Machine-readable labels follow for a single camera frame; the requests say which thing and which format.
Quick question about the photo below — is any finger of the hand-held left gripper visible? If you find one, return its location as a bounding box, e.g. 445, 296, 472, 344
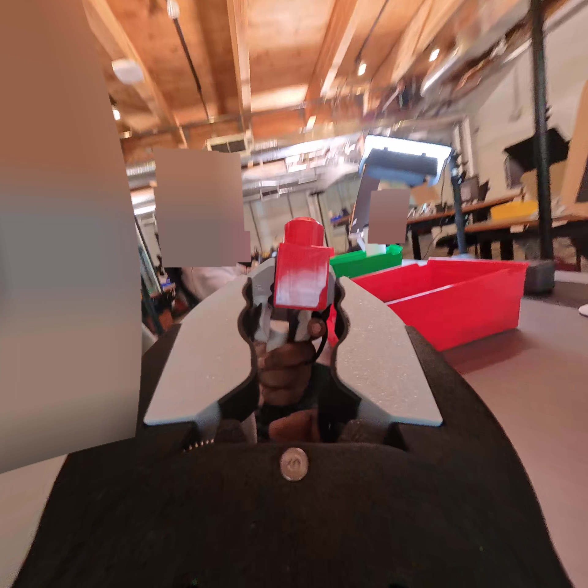
296, 270, 339, 344
248, 258, 279, 344

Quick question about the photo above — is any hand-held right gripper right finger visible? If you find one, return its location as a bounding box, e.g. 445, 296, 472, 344
331, 277, 443, 441

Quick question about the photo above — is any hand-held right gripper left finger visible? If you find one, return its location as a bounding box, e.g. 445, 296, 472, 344
143, 276, 259, 443

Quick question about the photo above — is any red toy building block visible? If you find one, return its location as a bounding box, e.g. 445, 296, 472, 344
273, 216, 335, 311

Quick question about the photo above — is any person's left forearm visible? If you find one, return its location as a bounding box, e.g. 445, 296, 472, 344
268, 410, 321, 444

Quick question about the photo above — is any person's left hand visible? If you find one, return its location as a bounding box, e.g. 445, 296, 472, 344
255, 317, 330, 409

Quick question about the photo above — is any green plastic bin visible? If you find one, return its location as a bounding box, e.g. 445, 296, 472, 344
329, 244, 404, 279

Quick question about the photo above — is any large red plastic bin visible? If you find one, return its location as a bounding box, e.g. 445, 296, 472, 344
327, 258, 529, 352

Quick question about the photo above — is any tilted grey monitor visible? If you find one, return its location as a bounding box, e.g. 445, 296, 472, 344
348, 180, 383, 251

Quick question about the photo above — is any ceiling air vent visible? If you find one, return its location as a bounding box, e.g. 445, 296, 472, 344
206, 134, 254, 153

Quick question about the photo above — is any long wooden workbench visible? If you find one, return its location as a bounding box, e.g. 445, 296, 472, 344
406, 193, 524, 260

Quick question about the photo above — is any black light stand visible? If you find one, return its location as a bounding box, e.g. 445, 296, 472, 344
447, 153, 475, 259

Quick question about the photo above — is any grey pole base block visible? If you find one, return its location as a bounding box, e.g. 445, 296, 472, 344
523, 259, 557, 296

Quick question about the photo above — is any wooden workbench with black legs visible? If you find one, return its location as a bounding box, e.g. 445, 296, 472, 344
463, 215, 588, 262

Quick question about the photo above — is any studio light panel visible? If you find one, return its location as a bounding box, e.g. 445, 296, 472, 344
360, 134, 454, 187

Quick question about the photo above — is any yellow plastic bin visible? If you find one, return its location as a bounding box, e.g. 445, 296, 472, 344
490, 200, 539, 221

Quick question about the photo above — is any black ceiling conduit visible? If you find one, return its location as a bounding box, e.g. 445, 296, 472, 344
171, 9, 212, 121

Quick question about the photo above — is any white smoke detector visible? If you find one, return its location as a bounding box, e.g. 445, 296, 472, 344
111, 58, 146, 85

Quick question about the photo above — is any black vertical pole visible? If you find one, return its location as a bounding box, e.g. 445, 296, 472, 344
528, 0, 555, 263

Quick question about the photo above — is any large cardboard sheet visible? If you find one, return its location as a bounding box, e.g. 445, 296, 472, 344
560, 86, 588, 217

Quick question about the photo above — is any silver air duct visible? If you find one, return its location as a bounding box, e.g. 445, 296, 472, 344
420, 40, 533, 96

